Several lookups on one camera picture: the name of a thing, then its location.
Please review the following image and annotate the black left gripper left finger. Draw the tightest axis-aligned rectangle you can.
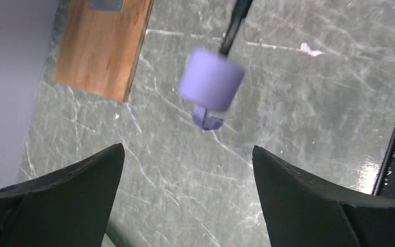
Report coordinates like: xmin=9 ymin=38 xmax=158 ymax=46
xmin=0 ymin=143 xmax=125 ymax=246

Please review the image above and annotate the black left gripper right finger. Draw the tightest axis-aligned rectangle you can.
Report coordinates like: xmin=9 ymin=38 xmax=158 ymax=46
xmin=253 ymin=146 xmax=395 ymax=246

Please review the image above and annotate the purple folding umbrella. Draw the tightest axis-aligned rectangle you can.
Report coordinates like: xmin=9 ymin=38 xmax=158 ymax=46
xmin=178 ymin=0 xmax=252 ymax=131

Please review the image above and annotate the wooden board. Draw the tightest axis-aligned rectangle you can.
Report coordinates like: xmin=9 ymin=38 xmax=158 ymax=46
xmin=52 ymin=1 xmax=153 ymax=102

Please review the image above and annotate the metal bracket stand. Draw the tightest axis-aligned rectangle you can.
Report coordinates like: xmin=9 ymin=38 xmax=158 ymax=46
xmin=88 ymin=0 xmax=125 ymax=12

